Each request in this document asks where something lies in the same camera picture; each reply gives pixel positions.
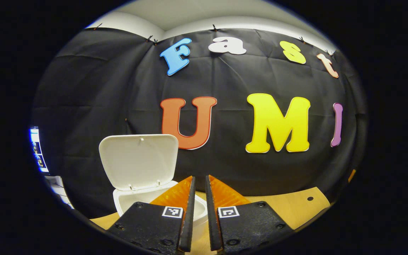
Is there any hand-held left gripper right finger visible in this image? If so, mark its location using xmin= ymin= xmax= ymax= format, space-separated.
xmin=205 ymin=175 xmax=294 ymax=253

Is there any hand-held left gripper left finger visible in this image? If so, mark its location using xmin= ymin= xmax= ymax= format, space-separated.
xmin=107 ymin=176 xmax=196 ymax=254

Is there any white desktop garbage bin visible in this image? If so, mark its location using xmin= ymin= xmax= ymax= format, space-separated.
xmin=99 ymin=134 xmax=209 ymax=242

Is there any wooden desktop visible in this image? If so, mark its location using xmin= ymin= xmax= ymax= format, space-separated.
xmin=90 ymin=187 xmax=332 ymax=255

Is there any white side desk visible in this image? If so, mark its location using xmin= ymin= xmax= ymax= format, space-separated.
xmin=45 ymin=175 xmax=74 ymax=209

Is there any black backdrop cloth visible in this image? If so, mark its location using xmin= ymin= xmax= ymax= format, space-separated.
xmin=32 ymin=28 xmax=367 ymax=218

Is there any computer monitor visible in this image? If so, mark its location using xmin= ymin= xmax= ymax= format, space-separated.
xmin=29 ymin=126 xmax=51 ymax=175

